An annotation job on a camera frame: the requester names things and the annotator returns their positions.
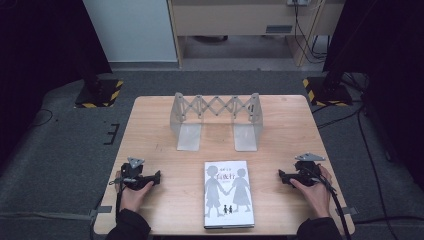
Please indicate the white panel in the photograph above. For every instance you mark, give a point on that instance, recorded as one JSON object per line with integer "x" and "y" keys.
{"x": 130, "y": 30}

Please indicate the person's right hand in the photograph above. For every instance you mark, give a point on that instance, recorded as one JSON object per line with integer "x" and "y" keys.
{"x": 315, "y": 196}

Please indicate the person's left hand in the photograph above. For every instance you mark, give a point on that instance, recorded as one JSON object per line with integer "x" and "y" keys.
{"x": 133, "y": 198}

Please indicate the white book with grey figures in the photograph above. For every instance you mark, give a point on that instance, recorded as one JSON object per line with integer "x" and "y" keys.
{"x": 228, "y": 195}

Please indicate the black stand base striped edge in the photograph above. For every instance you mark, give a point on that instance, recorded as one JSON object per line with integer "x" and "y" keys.
{"x": 98, "y": 95}
{"x": 328, "y": 93}

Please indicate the grey tape strip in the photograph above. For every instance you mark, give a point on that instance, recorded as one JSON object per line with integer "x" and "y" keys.
{"x": 348, "y": 210}
{"x": 100, "y": 211}

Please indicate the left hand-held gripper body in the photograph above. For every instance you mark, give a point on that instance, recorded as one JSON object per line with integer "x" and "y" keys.
{"x": 133, "y": 176}

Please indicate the black curtain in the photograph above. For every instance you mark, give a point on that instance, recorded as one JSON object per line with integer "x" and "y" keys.
{"x": 390, "y": 50}
{"x": 36, "y": 50}

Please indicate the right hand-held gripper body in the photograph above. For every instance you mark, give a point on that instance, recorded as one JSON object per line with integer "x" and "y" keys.
{"x": 305, "y": 171}

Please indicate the expandable metal book rack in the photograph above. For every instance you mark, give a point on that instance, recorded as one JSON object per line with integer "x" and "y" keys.
{"x": 216, "y": 110}

